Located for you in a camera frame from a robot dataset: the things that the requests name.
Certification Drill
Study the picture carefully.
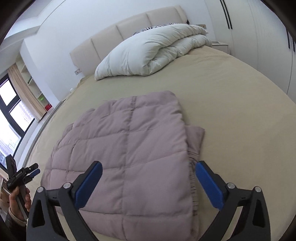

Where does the mauve padded hooded coat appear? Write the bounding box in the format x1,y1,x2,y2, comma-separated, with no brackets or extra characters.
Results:
41,91,205,240

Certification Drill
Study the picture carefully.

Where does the person's left forearm sleeve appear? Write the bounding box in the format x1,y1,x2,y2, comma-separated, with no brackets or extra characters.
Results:
5,208,27,241

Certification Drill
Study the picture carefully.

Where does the person's left hand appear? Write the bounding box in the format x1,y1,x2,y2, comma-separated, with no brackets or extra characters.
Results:
9,186,33,222

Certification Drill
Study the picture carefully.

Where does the black framed window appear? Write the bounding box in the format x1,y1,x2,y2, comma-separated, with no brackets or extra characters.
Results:
1,75,34,169

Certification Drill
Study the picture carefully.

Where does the red storage box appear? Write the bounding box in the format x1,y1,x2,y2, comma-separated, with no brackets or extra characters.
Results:
45,103,52,111

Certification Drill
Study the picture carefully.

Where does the beige curtain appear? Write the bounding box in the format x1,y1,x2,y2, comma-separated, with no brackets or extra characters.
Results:
7,63,47,121

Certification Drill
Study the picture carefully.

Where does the beige bed sheet mattress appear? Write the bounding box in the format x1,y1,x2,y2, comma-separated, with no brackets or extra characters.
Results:
28,46,295,240

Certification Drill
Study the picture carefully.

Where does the cream upholstered headboard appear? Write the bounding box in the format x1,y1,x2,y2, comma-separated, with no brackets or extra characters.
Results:
70,5,189,76

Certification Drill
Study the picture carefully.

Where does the white bedside table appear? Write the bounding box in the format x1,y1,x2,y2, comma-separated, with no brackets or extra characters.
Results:
212,41,230,54

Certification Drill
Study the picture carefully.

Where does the white folded duvet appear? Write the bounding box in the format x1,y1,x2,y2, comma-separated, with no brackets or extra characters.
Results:
94,24,212,80

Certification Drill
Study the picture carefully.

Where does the zebra print pillow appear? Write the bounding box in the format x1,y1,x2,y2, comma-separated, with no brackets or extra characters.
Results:
133,23,177,36

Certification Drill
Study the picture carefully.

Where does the white wall shelf unit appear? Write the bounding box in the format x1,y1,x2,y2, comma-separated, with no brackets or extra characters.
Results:
16,53,52,112

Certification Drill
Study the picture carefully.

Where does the left wall socket plate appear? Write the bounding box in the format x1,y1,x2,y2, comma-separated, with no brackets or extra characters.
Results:
74,69,81,75

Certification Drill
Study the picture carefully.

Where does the wall socket plate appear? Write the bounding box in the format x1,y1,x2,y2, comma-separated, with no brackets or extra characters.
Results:
198,24,207,29
74,69,81,75

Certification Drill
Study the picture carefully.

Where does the white wardrobe with black handles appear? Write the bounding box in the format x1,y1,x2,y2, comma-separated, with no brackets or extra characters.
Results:
206,1,295,93

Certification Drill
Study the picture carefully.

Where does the right wall socket plate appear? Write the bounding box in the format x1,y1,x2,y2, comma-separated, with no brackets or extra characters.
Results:
198,24,207,29

